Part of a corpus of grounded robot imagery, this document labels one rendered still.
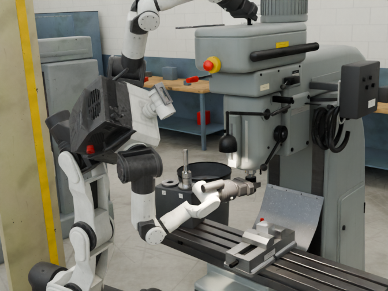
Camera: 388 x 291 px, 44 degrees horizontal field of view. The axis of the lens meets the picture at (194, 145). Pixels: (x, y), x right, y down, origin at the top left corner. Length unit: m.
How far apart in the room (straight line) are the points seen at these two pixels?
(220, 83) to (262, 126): 0.23
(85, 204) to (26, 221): 1.36
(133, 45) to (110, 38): 7.45
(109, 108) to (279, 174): 1.04
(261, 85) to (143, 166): 0.53
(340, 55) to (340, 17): 4.01
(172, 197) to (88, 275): 0.53
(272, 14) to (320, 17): 4.47
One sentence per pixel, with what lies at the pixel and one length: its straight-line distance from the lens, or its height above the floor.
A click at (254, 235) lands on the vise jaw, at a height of 1.03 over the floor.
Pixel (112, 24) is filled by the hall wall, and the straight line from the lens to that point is 9.25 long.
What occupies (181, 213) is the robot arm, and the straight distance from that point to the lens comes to 1.91.
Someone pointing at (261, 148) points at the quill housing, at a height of 1.41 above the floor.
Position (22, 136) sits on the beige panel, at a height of 1.21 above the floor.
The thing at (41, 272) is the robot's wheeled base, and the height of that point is 0.74.
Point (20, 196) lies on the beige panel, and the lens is 3.38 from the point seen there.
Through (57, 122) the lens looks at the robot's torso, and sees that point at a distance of 2.12.
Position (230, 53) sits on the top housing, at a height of 1.80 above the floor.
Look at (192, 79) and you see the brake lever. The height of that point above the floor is 1.70.
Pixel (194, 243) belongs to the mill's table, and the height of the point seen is 0.92.
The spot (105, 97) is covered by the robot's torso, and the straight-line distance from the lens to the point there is 1.76.
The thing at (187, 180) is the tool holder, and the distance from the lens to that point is 2.35.
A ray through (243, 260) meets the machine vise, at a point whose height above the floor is 0.99.
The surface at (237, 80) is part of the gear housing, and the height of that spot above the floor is 1.69.
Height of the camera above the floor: 1.96
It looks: 16 degrees down
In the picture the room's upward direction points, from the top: 2 degrees counter-clockwise
